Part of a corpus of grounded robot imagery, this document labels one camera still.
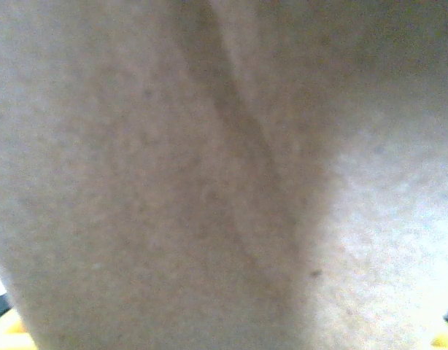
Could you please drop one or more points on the brown cardboard paper box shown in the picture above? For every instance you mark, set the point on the brown cardboard paper box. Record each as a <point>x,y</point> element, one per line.
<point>209,164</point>

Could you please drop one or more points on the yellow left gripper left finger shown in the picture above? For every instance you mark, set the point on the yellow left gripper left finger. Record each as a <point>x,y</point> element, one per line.
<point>1,328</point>

